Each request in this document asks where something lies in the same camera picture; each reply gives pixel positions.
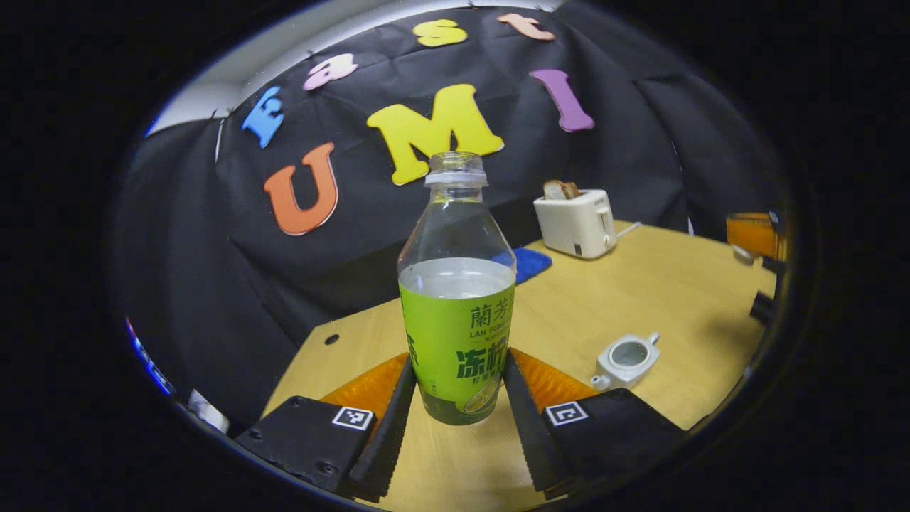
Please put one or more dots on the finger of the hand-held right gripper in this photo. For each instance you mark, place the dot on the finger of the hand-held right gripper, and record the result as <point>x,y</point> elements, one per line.
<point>753,231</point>

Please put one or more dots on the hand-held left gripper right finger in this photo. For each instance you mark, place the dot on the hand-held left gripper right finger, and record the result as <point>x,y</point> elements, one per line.
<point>530,434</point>

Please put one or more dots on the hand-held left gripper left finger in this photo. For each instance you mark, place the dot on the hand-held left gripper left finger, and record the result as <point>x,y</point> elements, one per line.
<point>389,427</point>

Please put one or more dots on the white teacup lid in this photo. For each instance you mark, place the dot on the white teacup lid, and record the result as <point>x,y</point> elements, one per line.
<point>744,254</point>

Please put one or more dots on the clear water bottle green label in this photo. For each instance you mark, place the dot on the clear water bottle green label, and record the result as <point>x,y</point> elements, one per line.
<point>455,334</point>

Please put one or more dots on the white ceramic teacup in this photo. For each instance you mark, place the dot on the white ceramic teacup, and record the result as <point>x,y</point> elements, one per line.
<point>643,371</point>

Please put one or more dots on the blue towel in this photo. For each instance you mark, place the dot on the blue towel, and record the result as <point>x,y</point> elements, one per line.
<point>532,263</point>

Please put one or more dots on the black backdrop cloth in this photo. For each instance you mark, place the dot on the black backdrop cloth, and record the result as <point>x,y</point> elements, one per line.
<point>284,284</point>

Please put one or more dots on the white toaster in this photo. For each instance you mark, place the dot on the white toaster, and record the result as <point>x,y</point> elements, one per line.
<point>572,227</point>

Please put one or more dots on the toast slice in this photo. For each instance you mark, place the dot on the toast slice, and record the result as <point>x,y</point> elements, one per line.
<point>560,190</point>

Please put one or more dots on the computer monitor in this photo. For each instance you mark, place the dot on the computer monitor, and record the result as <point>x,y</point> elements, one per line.
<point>146,355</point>

